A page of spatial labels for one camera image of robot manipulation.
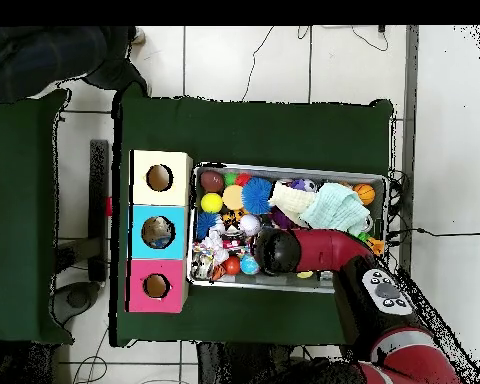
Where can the light blue knitted cloth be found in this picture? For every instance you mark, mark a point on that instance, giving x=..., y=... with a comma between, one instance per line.
x=336, y=208

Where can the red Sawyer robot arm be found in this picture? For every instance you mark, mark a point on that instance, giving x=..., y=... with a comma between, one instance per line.
x=328, y=250

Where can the shallow clear mesh bin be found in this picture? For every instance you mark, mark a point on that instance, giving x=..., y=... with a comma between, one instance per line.
x=324, y=172

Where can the large blue spiky ball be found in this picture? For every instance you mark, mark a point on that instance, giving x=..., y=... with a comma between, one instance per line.
x=256, y=196

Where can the yellow ball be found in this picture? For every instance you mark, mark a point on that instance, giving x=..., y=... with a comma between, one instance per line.
x=211, y=202

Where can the small blue spiky ball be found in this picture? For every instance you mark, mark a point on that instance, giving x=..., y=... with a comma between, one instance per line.
x=205, y=224

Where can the brown toy football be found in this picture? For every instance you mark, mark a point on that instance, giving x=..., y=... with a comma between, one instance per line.
x=211, y=180

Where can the cream knitted cloth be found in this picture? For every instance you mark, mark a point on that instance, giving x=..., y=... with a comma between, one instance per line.
x=290, y=200

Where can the blue globe print ball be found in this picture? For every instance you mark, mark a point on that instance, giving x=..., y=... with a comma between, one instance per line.
x=248, y=264

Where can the orange toy basketball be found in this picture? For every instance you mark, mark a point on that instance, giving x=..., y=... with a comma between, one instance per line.
x=364, y=194

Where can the black panel stand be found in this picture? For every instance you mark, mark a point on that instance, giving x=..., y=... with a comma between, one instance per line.
x=99, y=208

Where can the orange plastic toy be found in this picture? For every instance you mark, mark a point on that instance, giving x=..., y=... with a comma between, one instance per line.
x=378, y=244

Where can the dark green side table cloth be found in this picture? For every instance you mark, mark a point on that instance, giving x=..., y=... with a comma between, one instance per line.
x=16, y=200

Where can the person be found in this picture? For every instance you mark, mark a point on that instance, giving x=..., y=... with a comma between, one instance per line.
x=44, y=56

